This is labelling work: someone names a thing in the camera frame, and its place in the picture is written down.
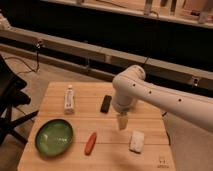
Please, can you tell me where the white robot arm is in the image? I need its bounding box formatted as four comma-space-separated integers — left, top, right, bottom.
112, 65, 213, 132

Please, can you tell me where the white sponge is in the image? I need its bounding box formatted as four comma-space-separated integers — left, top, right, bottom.
129, 131, 145, 153

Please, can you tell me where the black rectangular block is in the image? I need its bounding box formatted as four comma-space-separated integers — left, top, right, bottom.
100, 95, 112, 113

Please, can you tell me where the white tube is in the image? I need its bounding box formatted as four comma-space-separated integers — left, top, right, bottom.
64, 85, 74, 114

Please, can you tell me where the green bowl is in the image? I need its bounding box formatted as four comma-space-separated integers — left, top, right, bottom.
35, 119, 73, 157

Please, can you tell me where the black office chair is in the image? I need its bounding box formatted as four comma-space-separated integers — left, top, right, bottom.
0, 54, 38, 145

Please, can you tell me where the black cable on floor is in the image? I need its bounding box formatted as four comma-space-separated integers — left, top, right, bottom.
3, 41, 43, 76

